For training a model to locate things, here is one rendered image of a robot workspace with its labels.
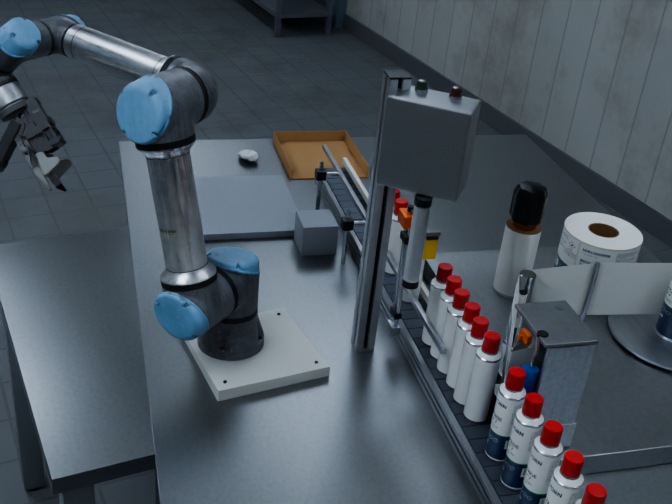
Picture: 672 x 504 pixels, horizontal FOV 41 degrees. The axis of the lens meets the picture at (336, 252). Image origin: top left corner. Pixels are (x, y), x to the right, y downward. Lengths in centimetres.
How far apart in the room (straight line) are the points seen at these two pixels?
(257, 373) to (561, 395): 65
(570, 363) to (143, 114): 92
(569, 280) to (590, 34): 309
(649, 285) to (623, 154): 274
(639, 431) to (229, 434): 85
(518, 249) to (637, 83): 273
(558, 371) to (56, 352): 108
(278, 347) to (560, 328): 66
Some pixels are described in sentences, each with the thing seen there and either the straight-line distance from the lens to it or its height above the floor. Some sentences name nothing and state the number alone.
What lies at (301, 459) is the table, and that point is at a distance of 181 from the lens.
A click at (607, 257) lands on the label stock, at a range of 233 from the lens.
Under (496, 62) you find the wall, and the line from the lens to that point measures 576.
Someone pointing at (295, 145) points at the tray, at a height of 83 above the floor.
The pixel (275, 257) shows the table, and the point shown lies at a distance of 242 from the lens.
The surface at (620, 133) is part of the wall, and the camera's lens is 496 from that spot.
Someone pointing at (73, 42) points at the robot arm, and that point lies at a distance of 200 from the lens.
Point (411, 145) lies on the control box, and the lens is 177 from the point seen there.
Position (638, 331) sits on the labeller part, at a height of 89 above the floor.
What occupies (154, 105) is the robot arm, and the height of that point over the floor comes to 146.
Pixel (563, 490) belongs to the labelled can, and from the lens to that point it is 156.
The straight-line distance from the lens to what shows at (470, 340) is 182.
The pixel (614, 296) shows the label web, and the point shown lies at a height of 97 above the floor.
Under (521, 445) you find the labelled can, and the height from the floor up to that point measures 99.
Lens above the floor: 207
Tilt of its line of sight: 30 degrees down
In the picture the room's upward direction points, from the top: 6 degrees clockwise
